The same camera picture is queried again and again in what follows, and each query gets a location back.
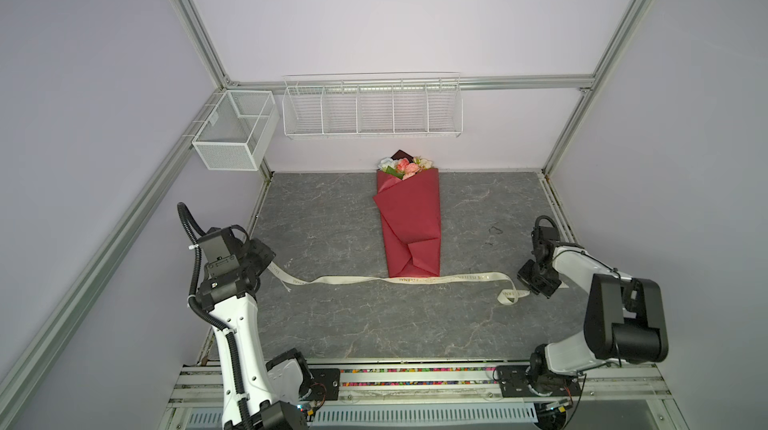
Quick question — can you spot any black corrugated left cable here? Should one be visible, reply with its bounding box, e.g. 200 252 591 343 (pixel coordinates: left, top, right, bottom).
176 201 256 430

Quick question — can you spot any aluminium frame profile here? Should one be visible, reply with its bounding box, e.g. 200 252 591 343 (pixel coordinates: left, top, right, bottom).
1 0 654 429

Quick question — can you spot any small white mesh basket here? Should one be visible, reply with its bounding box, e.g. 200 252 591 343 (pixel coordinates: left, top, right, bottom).
192 90 279 171

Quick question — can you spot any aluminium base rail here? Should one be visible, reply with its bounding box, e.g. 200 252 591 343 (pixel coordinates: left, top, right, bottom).
158 357 685 430

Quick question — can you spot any cream fake rose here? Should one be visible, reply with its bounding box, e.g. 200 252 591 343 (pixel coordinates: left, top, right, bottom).
412 157 433 172

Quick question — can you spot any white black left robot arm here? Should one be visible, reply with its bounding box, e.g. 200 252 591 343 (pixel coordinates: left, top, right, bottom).
187 225 313 429

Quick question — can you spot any dark red wrapping paper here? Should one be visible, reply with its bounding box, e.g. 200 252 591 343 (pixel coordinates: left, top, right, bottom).
373 150 442 277

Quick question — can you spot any red pink fake rose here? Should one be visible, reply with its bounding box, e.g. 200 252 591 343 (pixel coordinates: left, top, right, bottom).
395 158 422 179

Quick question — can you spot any white fake flower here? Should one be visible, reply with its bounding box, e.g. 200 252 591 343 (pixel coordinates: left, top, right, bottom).
378 157 399 174

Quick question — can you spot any white perforated vent panel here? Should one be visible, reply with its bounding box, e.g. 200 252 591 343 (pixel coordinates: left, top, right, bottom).
185 401 539 429

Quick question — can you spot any cream printed ribbon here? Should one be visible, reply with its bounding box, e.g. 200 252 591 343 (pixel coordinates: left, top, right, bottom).
267 262 531 306

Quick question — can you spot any long white wire basket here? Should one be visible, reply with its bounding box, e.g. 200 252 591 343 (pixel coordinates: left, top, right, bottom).
282 72 464 138

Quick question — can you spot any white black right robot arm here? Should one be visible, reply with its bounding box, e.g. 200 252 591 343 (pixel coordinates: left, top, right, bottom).
517 215 669 396

